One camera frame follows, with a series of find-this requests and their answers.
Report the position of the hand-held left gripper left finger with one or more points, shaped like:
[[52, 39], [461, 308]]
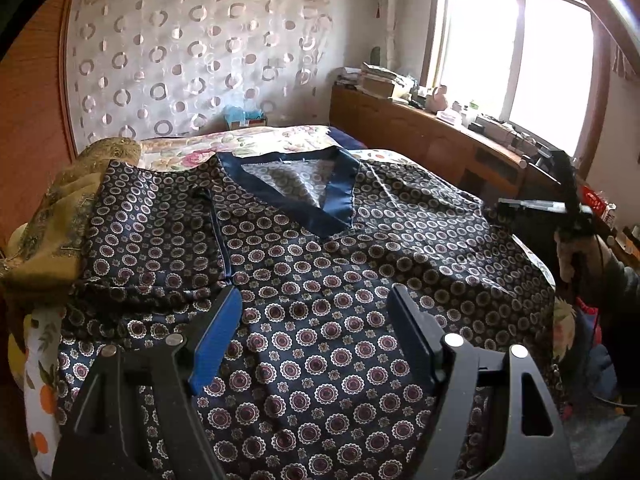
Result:
[[217, 340]]

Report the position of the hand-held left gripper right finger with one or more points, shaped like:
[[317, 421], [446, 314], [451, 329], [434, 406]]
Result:
[[407, 335]]

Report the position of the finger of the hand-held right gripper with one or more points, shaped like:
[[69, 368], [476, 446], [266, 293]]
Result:
[[525, 205]]

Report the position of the navy medallion print shirt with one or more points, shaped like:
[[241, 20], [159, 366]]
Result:
[[320, 280]]

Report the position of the person's right forearm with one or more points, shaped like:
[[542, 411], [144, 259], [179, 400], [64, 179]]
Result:
[[622, 285]]

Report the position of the person's right hand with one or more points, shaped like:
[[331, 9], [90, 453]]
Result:
[[597, 270]]

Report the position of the red white carton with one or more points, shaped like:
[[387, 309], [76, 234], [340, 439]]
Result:
[[602, 205]]

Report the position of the grey box device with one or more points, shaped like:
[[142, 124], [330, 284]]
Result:
[[495, 130]]

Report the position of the long wooden cabinet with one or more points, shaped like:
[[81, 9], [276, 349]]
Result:
[[400, 130]]

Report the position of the white orange print bed sheet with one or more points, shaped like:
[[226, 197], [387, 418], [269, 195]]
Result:
[[42, 385]]

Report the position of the dark blue blanket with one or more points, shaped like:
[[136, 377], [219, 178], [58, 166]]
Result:
[[345, 137]]

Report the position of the beige rose print quilt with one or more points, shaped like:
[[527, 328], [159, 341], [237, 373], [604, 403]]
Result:
[[170, 152]]

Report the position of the stack of books and papers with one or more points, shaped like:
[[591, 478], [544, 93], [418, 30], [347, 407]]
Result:
[[375, 82]]

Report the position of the olive gold patterned cloth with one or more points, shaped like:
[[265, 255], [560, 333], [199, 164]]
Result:
[[55, 220]]

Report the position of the blue tissue box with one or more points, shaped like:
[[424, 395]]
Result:
[[245, 117]]

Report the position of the wooden wardrobe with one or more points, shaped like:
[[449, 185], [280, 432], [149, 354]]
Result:
[[30, 135]]

